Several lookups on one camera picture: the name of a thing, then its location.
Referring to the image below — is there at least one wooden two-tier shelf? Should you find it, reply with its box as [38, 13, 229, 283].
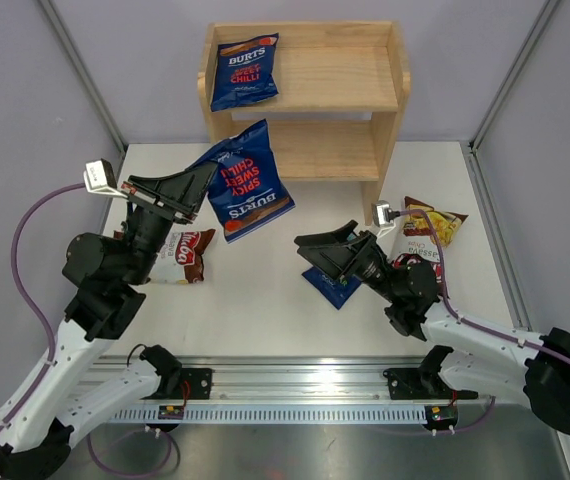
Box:
[197, 20, 411, 223]

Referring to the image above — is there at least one left Chuba cassava chips bag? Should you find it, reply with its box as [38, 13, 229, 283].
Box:
[135, 227, 216, 285]

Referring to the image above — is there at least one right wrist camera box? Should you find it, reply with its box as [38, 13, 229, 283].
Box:
[370, 201, 400, 238]

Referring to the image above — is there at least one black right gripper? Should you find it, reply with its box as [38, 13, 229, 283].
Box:
[296, 220, 401, 303]

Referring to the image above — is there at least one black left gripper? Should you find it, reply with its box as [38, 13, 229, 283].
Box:
[122, 161, 218, 285]

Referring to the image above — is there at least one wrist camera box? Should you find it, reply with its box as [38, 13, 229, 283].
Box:
[83, 159, 118, 196]
[370, 201, 400, 238]

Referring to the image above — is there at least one aluminium rail base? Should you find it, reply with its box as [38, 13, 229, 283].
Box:
[64, 353, 570, 426]

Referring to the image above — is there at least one Burts sea salt vinegar bag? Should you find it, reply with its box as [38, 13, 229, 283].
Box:
[302, 267, 361, 310]

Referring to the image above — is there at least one right aluminium frame post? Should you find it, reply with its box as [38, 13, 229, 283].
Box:
[467, 0, 564, 155]

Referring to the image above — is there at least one large Burts sweet chilli bag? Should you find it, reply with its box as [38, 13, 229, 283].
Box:
[210, 33, 280, 112]

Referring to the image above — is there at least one left aluminium frame post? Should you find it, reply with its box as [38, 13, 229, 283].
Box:
[35, 0, 128, 158]

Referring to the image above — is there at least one right Chuba cassava chips bag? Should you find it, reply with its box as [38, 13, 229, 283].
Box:
[390, 196, 468, 290]

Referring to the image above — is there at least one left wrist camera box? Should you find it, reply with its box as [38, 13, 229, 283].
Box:
[83, 159, 118, 196]

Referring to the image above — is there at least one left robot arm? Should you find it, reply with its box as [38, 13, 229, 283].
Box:
[0, 159, 217, 479]

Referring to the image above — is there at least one aluminium frame post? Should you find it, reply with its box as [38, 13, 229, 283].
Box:
[467, 0, 564, 155]
[35, 0, 128, 158]

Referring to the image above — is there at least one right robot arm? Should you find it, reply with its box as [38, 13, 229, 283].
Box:
[294, 221, 570, 435]

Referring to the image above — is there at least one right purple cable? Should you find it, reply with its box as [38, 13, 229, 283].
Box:
[389, 208, 570, 391]

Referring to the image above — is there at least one chuba cassava chips bag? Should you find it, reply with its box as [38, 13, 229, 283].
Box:
[135, 227, 216, 285]
[390, 196, 468, 290]

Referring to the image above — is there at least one white slotted cable duct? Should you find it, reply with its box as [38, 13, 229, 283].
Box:
[109, 404, 427, 425]

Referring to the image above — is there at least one small Burts sweet chilli bag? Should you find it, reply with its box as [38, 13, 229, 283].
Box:
[193, 119, 295, 243]

